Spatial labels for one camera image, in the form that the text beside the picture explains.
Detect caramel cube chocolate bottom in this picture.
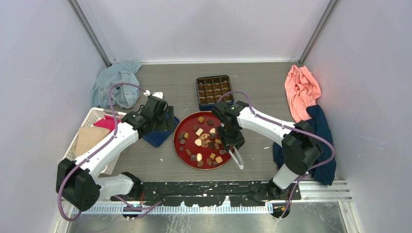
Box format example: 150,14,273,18
215,156,223,164

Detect white rectangular chocolate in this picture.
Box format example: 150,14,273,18
195,128,204,136

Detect magenta cloth in basket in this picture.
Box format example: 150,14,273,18
93,116,116,132

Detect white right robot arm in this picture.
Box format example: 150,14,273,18
211,101,323,200

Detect blue box lid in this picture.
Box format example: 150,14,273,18
142,117,180,148

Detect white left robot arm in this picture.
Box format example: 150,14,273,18
56,92,175,212

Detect dark navy cloth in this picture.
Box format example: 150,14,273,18
272,105,337,185

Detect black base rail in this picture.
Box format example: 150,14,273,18
120,181,301,207

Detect white oval chocolate bottom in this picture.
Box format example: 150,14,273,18
196,153,203,162

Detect light blue cloth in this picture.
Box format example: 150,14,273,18
90,61,142,109

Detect pink cloth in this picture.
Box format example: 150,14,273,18
284,65,322,122

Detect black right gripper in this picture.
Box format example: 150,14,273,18
217,123,245,152

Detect red round tray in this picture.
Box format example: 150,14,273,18
173,111,231,170

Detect metal tongs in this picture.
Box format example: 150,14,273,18
228,147,244,170

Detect blue chocolate box with dividers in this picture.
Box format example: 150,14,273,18
195,75,232,111

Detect tan cloth in basket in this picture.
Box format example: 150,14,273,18
74,126,110,158

